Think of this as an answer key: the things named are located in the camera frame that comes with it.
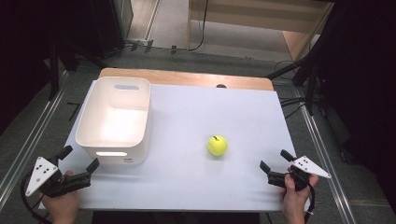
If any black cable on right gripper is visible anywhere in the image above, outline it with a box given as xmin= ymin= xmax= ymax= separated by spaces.
xmin=303 ymin=183 xmax=317 ymax=224

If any bundle of black floor cables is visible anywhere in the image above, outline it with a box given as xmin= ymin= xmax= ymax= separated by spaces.
xmin=274 ymin=60 xmax=316 ymax=119

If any wooden furniture panel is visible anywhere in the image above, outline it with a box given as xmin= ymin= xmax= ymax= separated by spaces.
xmin=186 ymin=0 xmax=334 ymax=63

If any black tripod leg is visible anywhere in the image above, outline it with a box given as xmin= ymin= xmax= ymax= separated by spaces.
xmin=265 ymin=52 xmax=316 ymax=80

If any white plastic bin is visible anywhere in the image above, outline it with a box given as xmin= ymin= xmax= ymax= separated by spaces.
xmin=75 ymin=76 xmax=152 ymax=166

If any person's right hand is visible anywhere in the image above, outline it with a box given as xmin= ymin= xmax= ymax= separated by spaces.
xmin=279 ymin=168 xmax=319 ymax=224

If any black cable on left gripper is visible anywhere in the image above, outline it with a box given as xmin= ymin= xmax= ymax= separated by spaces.
xmin=20 ymin=171 xmax=52 ymax=224

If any person's left hand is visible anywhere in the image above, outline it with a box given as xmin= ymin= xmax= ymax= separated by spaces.
xmin=41 ymin=169 xmax=80 ymax=224

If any white table mat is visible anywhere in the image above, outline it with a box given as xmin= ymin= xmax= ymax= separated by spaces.
xmin=38 ymin=80 xmax=311 ymax=213

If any black cable on floor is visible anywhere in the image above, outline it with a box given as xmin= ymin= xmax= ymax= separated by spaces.
xmin=124 ymin=0 xmax=209 ymax=52

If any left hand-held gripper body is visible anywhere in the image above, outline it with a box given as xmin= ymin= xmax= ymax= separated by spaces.
xmin=24 ymin=156 xmax=92 ymax=199

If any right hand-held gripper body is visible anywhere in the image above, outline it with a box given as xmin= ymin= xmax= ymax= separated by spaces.
xmin=266 ymin=155 xmax=332 ymax=192

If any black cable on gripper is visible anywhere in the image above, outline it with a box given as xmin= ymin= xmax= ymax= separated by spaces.
xmin=20 ymin=171 xmax=52 ymax=224
xmin=303 ymin=183 xmax=317 ymax=224

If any yellow-green apple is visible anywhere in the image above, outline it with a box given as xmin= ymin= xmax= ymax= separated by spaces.
xmin=206 ymin=134 xmax=229 ymax=157

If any wooden board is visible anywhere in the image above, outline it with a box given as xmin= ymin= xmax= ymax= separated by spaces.
xmin=98 ymin=67 xmax=275 ymax=92

